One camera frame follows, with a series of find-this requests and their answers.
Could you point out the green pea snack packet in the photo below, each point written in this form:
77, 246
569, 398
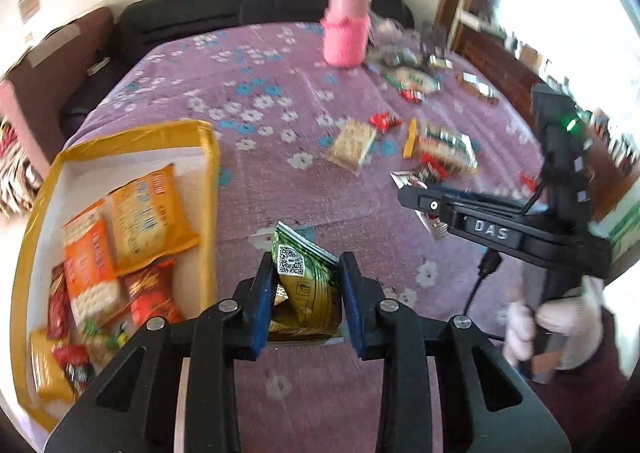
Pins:
305, 293
102, 335

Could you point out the striped silver snack packet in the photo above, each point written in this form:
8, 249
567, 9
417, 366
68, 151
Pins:
447, 145

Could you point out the beige cake packet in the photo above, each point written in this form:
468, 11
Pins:
352, 143

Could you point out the yellow biscuit packet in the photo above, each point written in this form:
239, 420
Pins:
150, 218

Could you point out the green and white packet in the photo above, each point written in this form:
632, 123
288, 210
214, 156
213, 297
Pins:
412, 79

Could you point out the silver snack wrapper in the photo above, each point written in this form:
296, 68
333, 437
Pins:
434, 227

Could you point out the yellow cardboard box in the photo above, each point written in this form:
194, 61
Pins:
210, 173

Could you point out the red wrapped candy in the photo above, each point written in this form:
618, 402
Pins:
411, 96

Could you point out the black sofa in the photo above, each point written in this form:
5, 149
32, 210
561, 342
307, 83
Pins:
210, 8

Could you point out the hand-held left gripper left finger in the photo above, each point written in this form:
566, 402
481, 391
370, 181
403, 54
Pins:
262, 305

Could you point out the plain yellow snack packet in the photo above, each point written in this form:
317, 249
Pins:
50, 368

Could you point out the person's right forearm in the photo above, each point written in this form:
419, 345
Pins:
595, 383

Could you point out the green and white carton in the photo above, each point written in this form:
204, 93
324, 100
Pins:
624, 233

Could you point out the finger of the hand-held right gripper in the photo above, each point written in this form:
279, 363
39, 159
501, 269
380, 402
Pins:
425, 203

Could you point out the red orange snack packet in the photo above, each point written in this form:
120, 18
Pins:
152, 293

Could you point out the wall plaque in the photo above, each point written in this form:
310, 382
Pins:
30, 3

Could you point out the person's right hand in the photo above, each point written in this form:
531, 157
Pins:
570, 318

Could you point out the red orange candy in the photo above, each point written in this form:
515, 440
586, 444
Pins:
528, 179

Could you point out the red candy wrapper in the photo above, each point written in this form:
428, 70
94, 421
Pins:
75, 360

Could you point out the purple floral tablecloth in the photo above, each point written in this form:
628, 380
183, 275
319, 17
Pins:
280, 93

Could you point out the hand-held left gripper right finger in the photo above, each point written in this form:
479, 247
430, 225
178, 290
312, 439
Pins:
354, 305

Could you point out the pink bottle with knitted sleeve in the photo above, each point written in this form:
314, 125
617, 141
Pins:
346, 28

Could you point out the clear plastic bag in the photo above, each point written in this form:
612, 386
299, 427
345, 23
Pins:
395, 35

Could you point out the brown shiny packet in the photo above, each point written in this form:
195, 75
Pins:
479, 87

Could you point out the orange cracker packet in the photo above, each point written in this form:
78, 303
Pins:
92, 263

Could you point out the brown cardboard carton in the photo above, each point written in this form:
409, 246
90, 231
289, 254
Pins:
55, 48

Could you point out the white and red snack packet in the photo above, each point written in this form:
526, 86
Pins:
411, 178

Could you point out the small red candy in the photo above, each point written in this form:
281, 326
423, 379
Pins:
385, 122

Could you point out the narrow yellow snack packet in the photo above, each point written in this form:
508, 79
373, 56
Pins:
411, 138

